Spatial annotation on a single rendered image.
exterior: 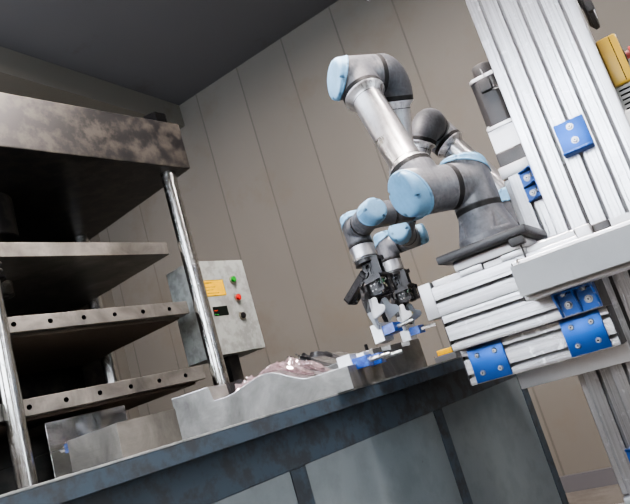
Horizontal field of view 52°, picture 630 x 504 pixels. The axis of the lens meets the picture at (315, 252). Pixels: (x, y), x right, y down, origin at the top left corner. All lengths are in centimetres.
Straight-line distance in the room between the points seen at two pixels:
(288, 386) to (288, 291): 266
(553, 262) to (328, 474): 69
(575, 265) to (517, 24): 74
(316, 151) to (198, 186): 102
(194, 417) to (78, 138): 111
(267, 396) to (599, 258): 82
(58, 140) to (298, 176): 220
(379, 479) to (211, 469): 53
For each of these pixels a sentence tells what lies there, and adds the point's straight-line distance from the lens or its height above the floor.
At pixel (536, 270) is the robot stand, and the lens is 142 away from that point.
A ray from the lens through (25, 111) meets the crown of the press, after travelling 234.
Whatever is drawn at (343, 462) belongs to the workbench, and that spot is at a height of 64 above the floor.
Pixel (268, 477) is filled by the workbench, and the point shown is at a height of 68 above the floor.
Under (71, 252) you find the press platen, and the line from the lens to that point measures 233.
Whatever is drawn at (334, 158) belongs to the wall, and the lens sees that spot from 411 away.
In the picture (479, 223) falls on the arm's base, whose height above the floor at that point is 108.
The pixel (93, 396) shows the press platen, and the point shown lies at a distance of 218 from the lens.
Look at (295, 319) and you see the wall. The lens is 420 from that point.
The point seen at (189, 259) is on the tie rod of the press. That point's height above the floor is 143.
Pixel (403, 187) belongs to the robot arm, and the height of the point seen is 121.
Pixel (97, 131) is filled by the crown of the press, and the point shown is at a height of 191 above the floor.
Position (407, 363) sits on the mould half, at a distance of 195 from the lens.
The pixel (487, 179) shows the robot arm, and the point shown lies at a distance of 163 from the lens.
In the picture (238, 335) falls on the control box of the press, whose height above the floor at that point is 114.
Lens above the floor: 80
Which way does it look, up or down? 12 degrees up
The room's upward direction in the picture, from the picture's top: 17 degrees counter-clockwise
